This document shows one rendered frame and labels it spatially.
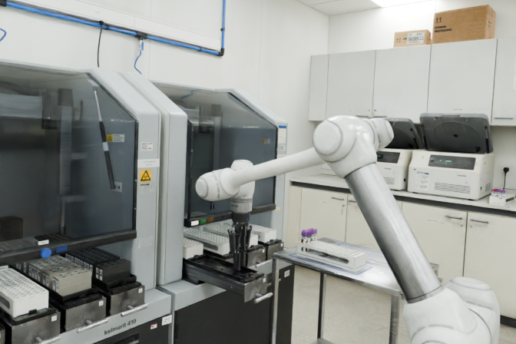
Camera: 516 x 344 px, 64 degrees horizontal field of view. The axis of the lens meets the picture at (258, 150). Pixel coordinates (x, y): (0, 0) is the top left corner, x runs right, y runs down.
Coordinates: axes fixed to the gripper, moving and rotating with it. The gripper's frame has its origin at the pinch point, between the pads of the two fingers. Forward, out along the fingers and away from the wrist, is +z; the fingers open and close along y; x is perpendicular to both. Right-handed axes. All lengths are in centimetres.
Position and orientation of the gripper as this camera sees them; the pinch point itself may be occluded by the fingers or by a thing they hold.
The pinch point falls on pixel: (239, 259)
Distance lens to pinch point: 177.9
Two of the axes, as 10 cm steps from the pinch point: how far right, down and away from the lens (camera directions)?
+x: 7.7, 0.7, -6.3
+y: -6.3, 0.2, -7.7
